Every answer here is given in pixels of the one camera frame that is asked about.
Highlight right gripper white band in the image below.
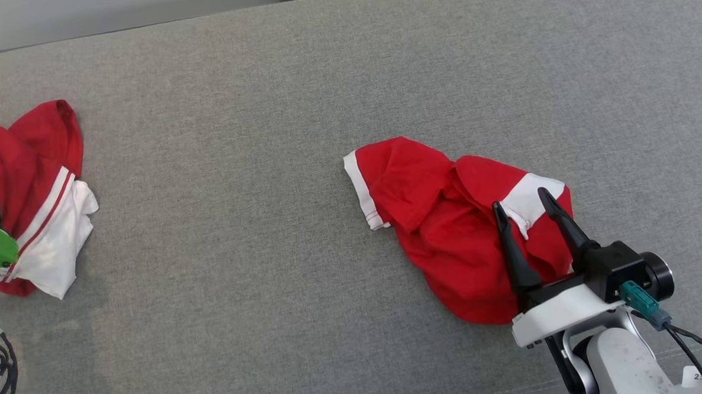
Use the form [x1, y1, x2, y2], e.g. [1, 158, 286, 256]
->
[492, 183, 626, 350]

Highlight red basketball jersey white sleeves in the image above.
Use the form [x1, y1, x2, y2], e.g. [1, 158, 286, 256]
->
[0, 98, 103, 302]

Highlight red shorts white trim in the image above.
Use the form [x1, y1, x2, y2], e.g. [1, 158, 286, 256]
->
[343, 129, 578, 331]

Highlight grey fabric sofa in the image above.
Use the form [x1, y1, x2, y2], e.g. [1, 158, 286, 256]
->
[0, 0, 702, 394]

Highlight right arm black cable teal plug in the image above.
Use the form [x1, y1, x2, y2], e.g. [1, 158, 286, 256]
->
[619, 276, 702, 394]

